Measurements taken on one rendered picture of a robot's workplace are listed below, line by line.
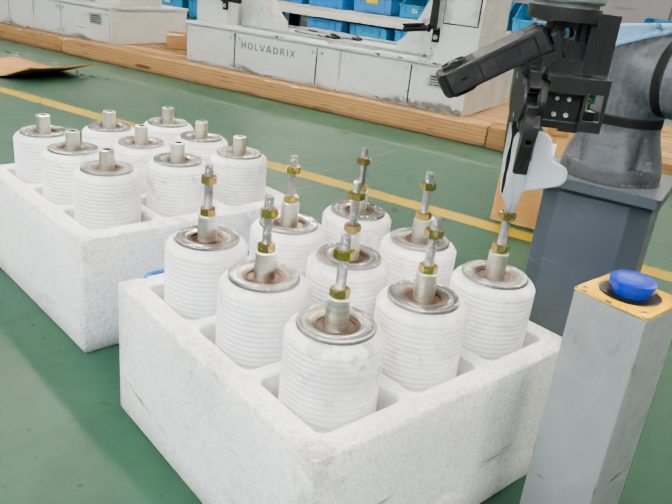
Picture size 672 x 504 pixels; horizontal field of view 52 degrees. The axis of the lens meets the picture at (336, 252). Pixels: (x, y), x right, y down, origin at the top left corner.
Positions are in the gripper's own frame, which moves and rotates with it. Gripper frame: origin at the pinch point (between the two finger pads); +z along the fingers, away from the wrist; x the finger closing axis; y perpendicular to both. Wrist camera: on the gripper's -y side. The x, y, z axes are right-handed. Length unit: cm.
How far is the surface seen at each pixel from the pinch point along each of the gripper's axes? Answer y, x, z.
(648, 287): 10.1, -17.1, 1.5
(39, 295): -65, 23, 32
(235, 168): -37, 35, 11
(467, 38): 16, 204, -2
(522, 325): 4.1, -3.2, 13.6
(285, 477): -19.1, -24.8, 20.5
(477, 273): -1.5, -0.5, 9.1
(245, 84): -75, 236, 30
